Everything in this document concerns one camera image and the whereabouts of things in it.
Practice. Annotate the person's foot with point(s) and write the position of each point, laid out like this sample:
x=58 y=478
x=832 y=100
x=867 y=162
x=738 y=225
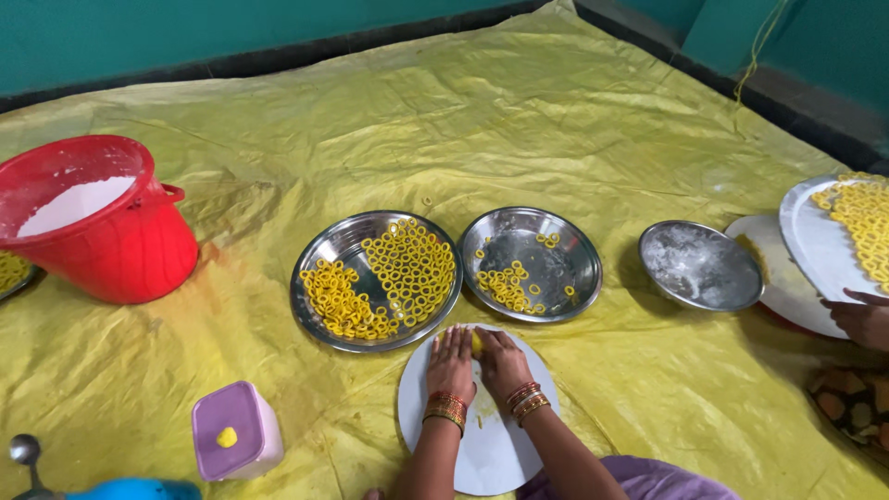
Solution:
x=372 y=495

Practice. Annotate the white round board with smear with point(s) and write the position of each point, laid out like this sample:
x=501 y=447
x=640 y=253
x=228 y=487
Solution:
x=785 y=285

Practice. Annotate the yellow plastic ground sheet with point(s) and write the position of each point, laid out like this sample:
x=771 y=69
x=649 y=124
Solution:
x=555 y=139

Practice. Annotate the steel plate cut by edge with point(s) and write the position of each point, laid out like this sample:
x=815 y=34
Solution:
x=26 y=281

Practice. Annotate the white flour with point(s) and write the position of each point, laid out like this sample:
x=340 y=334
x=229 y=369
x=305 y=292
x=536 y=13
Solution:
x=76 y=203

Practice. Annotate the left wrist bangles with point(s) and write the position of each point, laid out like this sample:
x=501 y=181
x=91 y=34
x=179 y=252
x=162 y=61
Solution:
x=446 y=408

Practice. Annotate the person's right hand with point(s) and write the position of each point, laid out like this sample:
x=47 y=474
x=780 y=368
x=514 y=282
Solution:
x=503 y=364

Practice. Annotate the right wrist bangles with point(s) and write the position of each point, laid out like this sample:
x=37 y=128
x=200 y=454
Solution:
x=528 y=403

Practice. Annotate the person's left hand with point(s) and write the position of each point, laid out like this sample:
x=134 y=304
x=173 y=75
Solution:
x=450 y=368

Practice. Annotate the floured steel bowl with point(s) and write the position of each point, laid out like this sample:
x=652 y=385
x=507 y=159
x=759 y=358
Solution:
x=698 y=267

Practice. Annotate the small yellow dough lump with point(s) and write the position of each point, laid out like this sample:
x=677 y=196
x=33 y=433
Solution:
x=226 y=437

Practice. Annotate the red plastic bucket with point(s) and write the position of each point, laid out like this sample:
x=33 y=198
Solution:
x=132 y=243

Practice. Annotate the wrist bangles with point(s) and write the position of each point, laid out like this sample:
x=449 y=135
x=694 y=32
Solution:
x=528 y=403
x=446 y=408

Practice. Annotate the flat steel tray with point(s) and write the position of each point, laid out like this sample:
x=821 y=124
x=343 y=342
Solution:
x=816 y=243

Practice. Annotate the heap of yellow dough rings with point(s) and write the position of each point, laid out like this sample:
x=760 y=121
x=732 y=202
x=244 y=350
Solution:
x=413 y=271

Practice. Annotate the person's purple clothing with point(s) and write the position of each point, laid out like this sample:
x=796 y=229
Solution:
x=660 y=483

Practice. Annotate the dough rings on cut plate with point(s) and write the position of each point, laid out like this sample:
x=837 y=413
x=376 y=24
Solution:
x=10 y=269

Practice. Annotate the steel plate with few rings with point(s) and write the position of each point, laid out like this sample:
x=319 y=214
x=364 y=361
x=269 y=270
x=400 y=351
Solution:
x=549 y=267

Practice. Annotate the lilac plastic container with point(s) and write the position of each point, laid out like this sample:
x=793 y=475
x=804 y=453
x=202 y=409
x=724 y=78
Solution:
x=236 y=430

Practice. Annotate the layer of dough rings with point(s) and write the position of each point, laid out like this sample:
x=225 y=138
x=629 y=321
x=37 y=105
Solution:
x=865 y=215

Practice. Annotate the white round rolling board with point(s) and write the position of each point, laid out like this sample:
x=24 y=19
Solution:
x=493 y=451

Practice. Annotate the steel spoon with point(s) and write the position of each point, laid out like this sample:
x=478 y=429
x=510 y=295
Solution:
x=25 y=450

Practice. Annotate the yellow dough piece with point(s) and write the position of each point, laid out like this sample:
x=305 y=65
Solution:
x=477 y=342

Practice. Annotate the small group of dough rings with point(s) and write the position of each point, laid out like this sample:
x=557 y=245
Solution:
x=505 y=288

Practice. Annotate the blue plastic object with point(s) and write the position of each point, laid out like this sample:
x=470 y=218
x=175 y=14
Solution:
x=132 y=489

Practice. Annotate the person's right fingers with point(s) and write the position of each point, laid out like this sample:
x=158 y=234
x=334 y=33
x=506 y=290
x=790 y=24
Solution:
x=492 y=341

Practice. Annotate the large steel plate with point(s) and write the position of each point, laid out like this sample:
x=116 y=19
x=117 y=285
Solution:
x=340 y=243

